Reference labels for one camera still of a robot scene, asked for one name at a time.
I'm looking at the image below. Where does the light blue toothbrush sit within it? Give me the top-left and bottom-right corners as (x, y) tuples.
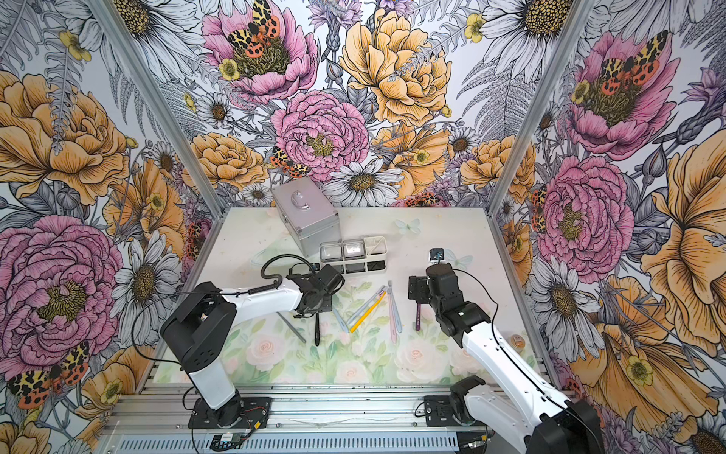
(332, 308), (350, 333)

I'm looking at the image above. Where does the black toothbrush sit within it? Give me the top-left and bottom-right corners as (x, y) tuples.
(314, 312), (321, 347)

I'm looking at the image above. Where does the yellow toothbrush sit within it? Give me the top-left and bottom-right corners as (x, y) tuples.
(350, 291), (387, 334)

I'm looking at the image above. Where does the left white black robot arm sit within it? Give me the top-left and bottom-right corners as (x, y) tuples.
(161, 264), (345, 429)

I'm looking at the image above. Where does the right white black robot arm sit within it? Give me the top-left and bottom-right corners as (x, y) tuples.
(408, 262), (605, 453)

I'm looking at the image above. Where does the pale blue toothbrush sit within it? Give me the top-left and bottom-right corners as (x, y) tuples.
(388, 280), (403, 334)

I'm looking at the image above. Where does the cream toothbrush holder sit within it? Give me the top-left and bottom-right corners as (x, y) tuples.
(319, 236), (388, 275)

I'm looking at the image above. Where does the silver pink metal case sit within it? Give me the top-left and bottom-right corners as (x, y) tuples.
(272, 177), (342, 257)

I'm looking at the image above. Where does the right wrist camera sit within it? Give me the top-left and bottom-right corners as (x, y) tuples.
(428, 248), (446, 265)

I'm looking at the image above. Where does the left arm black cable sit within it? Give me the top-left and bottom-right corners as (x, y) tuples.
(246, 253), (316, 296)

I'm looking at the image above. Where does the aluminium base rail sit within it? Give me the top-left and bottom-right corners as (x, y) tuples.
(96, 383), (482, 453)

